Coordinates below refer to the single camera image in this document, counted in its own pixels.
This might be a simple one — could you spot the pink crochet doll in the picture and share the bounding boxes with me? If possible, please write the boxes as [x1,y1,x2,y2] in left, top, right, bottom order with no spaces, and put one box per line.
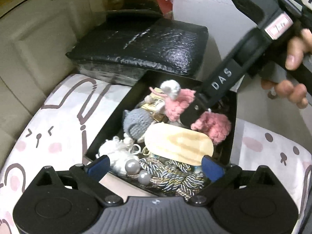
[149,79,232,146]

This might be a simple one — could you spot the grey crochet mouse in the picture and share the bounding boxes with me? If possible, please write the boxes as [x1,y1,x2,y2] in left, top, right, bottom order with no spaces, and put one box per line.
[121,108,153,152]

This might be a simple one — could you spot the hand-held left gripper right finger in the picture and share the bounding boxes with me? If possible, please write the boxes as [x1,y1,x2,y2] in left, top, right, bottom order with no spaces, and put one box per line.
[188,155,279,206]

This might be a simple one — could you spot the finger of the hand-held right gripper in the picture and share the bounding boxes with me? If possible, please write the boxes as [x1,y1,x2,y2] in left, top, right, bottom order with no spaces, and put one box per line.
[180,56,246,128]

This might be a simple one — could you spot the black box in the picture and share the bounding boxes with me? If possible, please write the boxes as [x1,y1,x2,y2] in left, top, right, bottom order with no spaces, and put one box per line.
[84,69,238,198]

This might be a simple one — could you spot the printed bear blanket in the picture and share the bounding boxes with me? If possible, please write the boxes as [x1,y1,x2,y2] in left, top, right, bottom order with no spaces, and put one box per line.
[0,74,312,234]

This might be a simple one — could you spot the red printed carton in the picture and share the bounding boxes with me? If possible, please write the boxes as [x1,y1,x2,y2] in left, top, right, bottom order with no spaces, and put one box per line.
[151,0,175,20]

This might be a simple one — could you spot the yellow tissue pack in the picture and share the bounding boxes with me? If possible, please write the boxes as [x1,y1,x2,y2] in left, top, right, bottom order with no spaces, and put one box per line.
[140,94,169,123]

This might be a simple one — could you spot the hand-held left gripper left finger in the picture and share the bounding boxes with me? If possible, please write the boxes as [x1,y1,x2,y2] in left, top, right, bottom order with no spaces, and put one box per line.
[34,155,124,206]

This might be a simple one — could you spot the person's right hand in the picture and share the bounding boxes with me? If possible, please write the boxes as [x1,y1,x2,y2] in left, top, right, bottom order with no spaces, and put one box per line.
[260,28,312,109]

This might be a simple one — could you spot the oval wooden box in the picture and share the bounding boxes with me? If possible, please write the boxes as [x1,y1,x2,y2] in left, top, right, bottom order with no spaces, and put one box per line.
[144,122,215,167]

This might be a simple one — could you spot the white crochet toy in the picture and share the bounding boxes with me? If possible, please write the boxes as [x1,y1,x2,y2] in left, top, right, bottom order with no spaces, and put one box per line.
[97,136,137,176]

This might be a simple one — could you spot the braided rope knot with pearls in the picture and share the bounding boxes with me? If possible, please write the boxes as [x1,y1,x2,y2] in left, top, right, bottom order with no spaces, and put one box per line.
[124,157,213,198]

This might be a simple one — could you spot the cream cabinet door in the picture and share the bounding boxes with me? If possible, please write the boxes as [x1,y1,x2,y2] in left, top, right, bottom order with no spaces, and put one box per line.
[0,0,113,132]

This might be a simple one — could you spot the black foam wrapped package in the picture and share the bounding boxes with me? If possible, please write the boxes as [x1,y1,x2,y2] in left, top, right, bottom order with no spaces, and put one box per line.
[65,17,209,86]

